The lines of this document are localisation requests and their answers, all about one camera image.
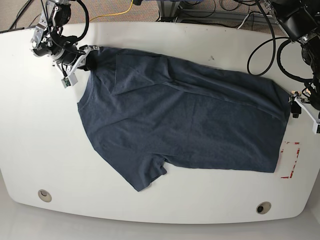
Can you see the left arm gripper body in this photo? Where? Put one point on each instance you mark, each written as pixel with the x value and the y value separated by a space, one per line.
pixel 305 103

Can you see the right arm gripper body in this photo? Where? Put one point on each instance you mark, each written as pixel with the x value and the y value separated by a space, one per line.
pixel 74 59

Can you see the dark blue t-shirt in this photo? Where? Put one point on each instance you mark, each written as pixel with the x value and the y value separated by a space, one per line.
pixel 140 110

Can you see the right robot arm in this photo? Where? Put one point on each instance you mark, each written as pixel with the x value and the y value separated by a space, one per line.
pixel 48 40

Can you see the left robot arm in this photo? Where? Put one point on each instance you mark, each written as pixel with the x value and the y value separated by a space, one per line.
pixel 300 21

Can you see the red tape rectangle marking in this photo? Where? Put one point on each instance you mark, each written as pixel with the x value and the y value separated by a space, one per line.
pixel 288 159

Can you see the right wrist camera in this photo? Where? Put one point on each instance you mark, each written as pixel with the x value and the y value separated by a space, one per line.
pixel 69 80

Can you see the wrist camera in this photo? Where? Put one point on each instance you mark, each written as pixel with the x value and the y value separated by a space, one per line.
pixel 69 80
pixel 316 128

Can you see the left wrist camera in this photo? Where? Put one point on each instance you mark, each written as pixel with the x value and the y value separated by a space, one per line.
pixel 316 128

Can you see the aluminium frame rail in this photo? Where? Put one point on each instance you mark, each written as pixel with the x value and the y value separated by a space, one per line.
pixel 223 13

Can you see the right table cable grommet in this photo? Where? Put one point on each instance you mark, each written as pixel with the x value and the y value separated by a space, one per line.
pixel 263 208

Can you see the table cable grommet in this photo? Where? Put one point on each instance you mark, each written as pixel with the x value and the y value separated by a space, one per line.
pixel 263 208
pixel 45 196

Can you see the left table cable grommet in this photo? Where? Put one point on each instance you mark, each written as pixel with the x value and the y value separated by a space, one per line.
pixel 45 196

